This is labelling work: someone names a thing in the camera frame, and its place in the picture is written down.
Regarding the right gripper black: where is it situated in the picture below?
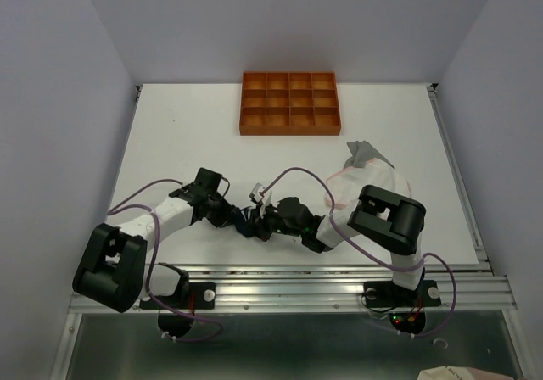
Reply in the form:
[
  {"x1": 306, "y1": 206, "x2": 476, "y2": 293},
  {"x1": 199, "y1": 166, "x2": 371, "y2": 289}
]
[{"x1": 239, "y1": 201, "x2": 304, "y2": 243}]

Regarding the navy blue underwear white trim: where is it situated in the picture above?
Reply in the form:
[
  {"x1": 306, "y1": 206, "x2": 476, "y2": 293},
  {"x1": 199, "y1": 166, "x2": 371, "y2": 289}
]
[{"x1": 234, "y1": 206, "x2": 254, "y2": 238}]

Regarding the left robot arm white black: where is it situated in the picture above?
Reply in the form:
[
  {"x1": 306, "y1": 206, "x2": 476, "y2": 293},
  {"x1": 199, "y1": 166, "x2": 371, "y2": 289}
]
[{"x1": 72, "y1": 168, "x2": 238, "y2": 312}]

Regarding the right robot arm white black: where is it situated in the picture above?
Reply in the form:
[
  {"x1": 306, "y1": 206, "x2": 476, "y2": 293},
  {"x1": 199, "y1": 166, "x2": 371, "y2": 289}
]
[{"x1": 236, "y1": 185, "x2": 426, "y2": 304}]

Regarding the white pink grey underwear pile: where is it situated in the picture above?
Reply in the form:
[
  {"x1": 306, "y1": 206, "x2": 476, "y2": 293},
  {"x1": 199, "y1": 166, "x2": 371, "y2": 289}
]
[{"x1": 326, "y1": 141, "x2": 412, "y2": 209}]

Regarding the orange compartment tray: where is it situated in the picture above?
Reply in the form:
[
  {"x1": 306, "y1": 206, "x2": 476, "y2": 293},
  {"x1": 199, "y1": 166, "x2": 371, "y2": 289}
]
[{"x1": 239, "y1": 71, "x2": 342, "y2": 136}]

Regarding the white pink bag corner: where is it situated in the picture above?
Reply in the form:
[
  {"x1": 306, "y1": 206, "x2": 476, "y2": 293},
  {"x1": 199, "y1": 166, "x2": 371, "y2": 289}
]
[{"x1": 417, "y1": 366, "x2": 511, "y2": 380}]

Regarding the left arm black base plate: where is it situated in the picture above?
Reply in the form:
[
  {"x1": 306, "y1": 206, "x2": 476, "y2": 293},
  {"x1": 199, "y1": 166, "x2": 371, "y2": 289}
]
[{"x1": 157, "y1": 281, "x2": 216, "y2": 310}]

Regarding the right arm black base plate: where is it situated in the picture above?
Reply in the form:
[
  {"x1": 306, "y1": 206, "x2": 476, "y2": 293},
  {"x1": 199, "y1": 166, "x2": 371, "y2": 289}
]
[{"x1": 362, "y1": 280, "x2": 442, "y2": 309}]

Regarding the aluminium rail frame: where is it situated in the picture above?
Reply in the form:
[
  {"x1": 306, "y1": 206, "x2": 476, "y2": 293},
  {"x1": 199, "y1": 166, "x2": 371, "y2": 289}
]
[{"x1": 69, "y1": 84, "x2": 521, "y2": 379}]

